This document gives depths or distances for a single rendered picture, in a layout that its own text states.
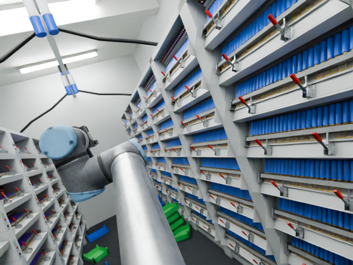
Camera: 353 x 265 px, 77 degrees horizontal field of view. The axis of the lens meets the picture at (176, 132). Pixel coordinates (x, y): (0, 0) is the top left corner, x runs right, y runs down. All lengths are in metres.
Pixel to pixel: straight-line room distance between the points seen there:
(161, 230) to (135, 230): 0.04
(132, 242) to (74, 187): 0.34
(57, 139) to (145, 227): 0.38
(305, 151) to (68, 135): 0.77
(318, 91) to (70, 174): 0.74
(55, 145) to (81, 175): 0.10
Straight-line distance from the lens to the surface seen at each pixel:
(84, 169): 0.65
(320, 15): 0.76
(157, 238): 0.34
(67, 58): 4.28
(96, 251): 3.46
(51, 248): 2.49
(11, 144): 2.44
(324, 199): 0.97
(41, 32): 1.68
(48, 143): 0.66
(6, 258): 1.80
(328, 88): 0.78
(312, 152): 0.89
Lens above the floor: 1.15
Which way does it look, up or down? 2 degrees down
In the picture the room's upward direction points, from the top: 22 degrees counter-clockwise
